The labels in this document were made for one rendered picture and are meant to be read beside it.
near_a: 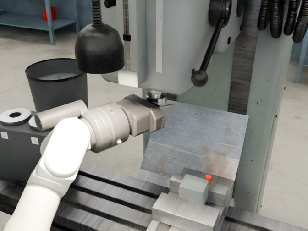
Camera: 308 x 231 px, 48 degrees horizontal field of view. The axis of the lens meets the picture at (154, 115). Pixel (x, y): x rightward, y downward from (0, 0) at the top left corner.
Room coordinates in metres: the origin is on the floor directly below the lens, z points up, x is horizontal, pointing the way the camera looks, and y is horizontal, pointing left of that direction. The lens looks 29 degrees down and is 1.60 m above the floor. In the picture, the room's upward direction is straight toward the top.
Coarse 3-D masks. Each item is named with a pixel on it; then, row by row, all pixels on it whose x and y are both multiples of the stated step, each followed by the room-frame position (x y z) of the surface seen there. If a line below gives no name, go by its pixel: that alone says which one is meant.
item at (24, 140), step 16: (16, 112) 0.92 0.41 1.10; (32, 112) 0.94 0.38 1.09; (0, 128) 0.85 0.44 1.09; (16, 128) 0.84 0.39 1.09; (32, 128) 0.84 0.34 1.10; (0, 144) 0.85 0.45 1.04; (16, 144) 0.83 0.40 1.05; (32, 144) 0.82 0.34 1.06; (0, 160) 0.85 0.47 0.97; (16, 160) 0.84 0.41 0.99; (32, 160) 0.82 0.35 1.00; (0, 176) 0.86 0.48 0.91; (16, 176) 0.84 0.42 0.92
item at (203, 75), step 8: (216, 0) 0.67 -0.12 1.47; (224, 0) 0.67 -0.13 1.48; (216, 8) 0.67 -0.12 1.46; (224, 8) 0.67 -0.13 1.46; (216, 16) 0.67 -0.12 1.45; (224, 16) 0.67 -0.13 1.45; (216, 24) 0.66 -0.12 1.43; (224, 24) 0.68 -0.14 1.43; (216, 32) 0.64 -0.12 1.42; (216, 40) 0.63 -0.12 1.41; (208, 48) 0.61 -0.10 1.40; (208, 56) 0.59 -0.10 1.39; (208, 64) 0.59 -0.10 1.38; (200, 72) 0.56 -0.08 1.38; (192, 80) 0.55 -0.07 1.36; (200, 80) 0.55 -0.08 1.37
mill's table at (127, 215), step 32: (0, 192) 0.79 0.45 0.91; (96, 192) 0.79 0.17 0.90; (128, 192) 0.79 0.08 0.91; (160, 192) 0.79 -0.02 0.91; (64, 224) 0.69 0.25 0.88; (96, 224) 0.66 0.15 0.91; (128, 224) 0.67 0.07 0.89; (224, 224) 0.66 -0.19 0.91; (256, 224) 0.66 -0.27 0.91; (288, 224) 0.66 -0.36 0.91
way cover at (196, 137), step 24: (168, 120) 1.05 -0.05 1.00; (192, 120) 1.02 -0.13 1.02; (216, 120) 0.99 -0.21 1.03; (240, 120) 0.97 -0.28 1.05; (168, 144) 1.01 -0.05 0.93; (192, 144) 0.98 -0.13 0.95; (216, 144) 0.96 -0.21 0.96; (240, 144) 0.93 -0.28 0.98; (144, 168) 0.96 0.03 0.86; (168, 168) 0.94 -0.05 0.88; (192, 168) 0.92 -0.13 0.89; (216, 168) 0.91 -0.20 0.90
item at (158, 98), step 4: (148, 92) 0.71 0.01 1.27; (148, 96) 0.69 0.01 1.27; (152, 96) 0.69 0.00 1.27; (156, 96) 0.69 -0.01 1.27; (160, 96) 0.69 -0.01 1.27; (164, 96) 0.69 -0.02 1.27; (148, 100) 0.69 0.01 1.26; (152, 100) 0.68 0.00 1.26; (156, 100) 0.68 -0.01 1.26; (160, 100) 0.68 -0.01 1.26; (164, 100) 0.68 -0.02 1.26
